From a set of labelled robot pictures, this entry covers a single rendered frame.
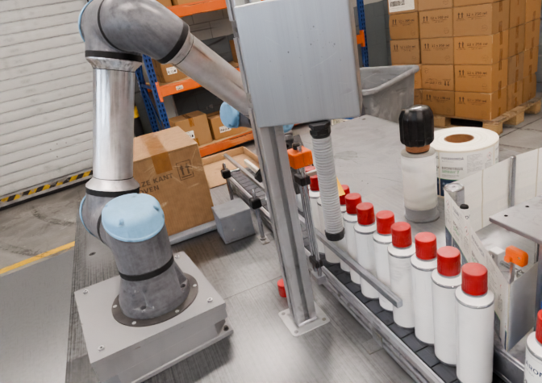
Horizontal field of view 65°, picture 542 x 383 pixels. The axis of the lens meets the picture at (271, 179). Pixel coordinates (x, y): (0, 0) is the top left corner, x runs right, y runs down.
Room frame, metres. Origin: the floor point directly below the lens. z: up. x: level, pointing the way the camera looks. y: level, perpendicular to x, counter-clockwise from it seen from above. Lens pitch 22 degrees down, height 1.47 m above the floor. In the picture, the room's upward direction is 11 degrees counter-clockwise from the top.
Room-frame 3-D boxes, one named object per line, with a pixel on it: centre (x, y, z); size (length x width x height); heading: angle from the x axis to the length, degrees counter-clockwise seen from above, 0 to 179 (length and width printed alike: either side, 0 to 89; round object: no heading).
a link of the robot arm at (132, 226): (0.81, 0.30, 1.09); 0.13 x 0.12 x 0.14; 37
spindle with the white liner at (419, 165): (0.99, -0.38, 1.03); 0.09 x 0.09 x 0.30
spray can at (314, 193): (0.92, -0.10, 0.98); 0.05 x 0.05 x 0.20
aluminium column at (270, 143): (0.75, -0.01, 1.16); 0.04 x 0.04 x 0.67; 18
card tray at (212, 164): (1.78, 0.18, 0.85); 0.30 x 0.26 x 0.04; 18
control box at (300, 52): (0.71, -0.09, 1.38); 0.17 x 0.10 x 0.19; 73
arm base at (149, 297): (0.80, 0.30, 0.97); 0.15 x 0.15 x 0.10
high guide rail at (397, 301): (1.10, -0.01, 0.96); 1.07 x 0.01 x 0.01; 18
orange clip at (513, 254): (0.49, -0.32, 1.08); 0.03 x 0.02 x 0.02; 18
